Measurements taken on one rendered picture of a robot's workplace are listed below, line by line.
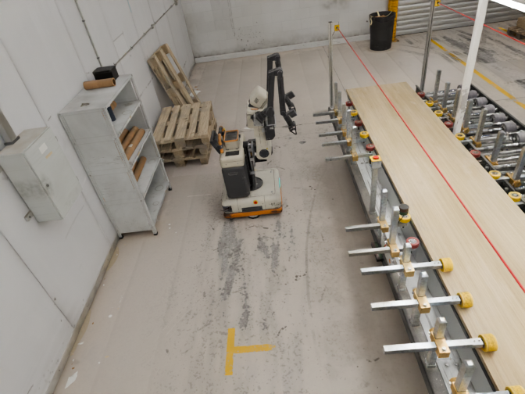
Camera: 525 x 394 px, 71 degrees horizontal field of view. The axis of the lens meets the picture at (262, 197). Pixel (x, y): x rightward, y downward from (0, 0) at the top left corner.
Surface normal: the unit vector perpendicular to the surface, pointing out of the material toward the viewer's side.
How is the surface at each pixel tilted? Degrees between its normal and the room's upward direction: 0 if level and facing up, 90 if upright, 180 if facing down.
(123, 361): 0
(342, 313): 0
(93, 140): 90
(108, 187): 90
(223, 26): 90
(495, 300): 0
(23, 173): 90
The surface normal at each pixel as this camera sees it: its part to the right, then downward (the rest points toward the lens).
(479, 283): -0.13, -0.79
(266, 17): 0.01, 0.61
